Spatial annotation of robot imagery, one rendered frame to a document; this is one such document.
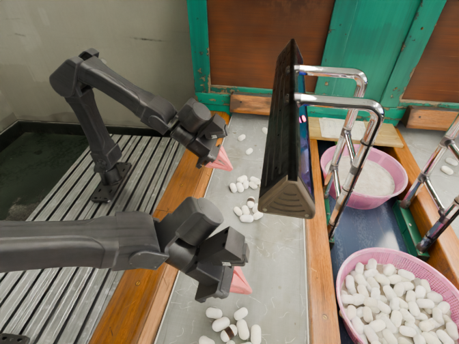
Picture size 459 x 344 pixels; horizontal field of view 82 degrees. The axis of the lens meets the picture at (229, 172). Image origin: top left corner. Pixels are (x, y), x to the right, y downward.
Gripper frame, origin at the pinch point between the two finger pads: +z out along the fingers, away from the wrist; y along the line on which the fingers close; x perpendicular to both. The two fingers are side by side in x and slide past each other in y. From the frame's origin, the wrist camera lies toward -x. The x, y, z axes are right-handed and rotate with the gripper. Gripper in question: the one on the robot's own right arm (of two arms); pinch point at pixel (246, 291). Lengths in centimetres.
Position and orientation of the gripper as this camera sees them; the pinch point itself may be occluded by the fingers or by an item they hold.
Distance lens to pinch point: 57.4
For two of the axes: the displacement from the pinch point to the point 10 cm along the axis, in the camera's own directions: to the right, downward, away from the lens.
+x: -6.4, 4.9, 5.9
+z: 7.4, 5.8, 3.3
